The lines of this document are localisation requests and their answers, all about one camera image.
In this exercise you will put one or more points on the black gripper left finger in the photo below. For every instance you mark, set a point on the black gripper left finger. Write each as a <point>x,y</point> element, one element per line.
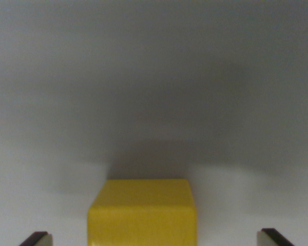
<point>38,239</point>

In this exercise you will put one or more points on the yellow cube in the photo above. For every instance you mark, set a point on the yellow cube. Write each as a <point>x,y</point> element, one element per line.
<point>142,217</point>

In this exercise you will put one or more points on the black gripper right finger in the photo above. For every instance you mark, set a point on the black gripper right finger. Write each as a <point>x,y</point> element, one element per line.
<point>270,238</point>

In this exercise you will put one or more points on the grey plastic bin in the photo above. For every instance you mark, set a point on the grey plastic bin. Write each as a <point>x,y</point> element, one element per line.
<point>154,77</point>

